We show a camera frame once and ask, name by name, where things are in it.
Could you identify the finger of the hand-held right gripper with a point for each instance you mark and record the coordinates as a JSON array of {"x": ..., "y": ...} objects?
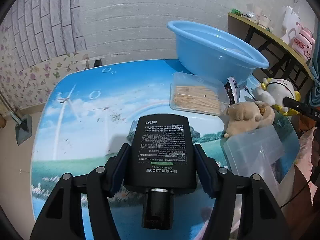
[{"x": 292, "y": 102}]

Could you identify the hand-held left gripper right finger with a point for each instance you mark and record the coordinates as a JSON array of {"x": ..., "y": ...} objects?
[{"x": 206, "y": 177}]

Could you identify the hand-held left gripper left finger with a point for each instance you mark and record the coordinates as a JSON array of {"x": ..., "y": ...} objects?
[{"x": 117, "y": 177}]

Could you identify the white and yellow cat plush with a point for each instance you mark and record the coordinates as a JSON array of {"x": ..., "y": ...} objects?
[{"x": 277, "y": 90}]

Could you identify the black bottle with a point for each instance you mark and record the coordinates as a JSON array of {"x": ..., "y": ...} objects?
[{"x": 160, "y": 155}]

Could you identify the clear box of cotton swabs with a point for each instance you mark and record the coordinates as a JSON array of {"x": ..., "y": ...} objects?
[{"x": 250, "y": 155}]

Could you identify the brown bear plush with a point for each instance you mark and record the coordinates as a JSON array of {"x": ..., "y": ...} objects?
[{"x": 242, "y": 120}]

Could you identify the clear box of toothpicks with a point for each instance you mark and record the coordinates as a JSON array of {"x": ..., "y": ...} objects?
[{"x": 197, "y": 100}]

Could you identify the blue plastic basin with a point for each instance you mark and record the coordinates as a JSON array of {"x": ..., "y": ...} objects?
[{"x": 200, "y": 55}]

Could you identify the small snack sachet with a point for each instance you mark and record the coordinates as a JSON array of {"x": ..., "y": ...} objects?
[{"x": 233, "y": 90}]

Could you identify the pink printed box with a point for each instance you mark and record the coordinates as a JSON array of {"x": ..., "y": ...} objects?
[{"x": 303, "y": 42}]

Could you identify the yellow side table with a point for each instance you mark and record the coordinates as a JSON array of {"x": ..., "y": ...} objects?
[{"x": 275, "y": 40}]

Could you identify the white bag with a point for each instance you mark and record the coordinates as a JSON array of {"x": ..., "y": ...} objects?
[{"x": 290, "y": 22}]

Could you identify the wide white cup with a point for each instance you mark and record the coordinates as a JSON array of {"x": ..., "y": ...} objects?
[{"x": 265, "y": 22}]

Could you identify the crumpled white wrapper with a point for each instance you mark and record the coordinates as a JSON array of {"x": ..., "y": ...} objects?
[{"x": 248, "y": 16}]

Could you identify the tall white cup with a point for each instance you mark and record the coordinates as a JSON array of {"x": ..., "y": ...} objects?
[{"x": 257, "y": 11}]

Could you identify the small green box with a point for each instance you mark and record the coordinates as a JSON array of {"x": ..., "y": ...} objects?
[{"x": 236, "y": 12}]

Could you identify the wooden door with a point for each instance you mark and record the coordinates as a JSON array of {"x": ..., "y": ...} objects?
[{"x": 2, "y": 122}]

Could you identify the black wall plug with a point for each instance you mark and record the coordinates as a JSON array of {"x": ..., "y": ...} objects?
[{"x": 97, "y": 63}]

